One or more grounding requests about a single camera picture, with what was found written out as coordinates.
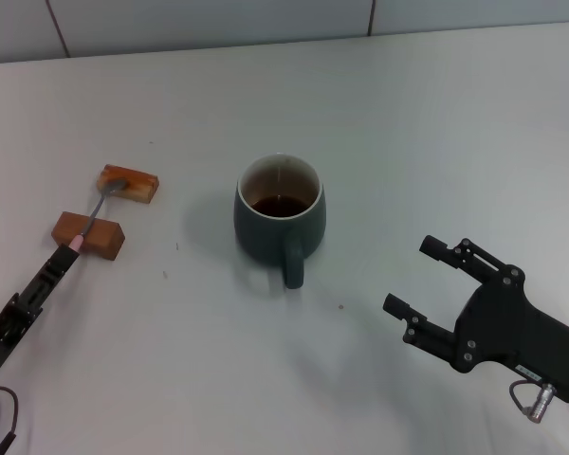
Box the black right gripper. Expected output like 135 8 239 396
382 234 569 402

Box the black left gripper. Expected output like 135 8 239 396
0 245 83 388

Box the pink handled metal spoon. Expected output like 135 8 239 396
70 178 129 253

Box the grey ceramic cup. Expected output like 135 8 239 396
232 152 326 290

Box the brown wooden block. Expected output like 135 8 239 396
50 210 126 262

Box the light grooved wooden block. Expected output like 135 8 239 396
96 163 161 206

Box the dark coffee liquid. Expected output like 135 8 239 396
249 193 312 218

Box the right gripper cable with connector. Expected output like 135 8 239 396
509 378 559 421

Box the gripper cable with connector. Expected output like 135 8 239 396
509 378 559 421
0 386 19 452

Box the left gripper cable with connector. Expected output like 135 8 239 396
0 386 19 452

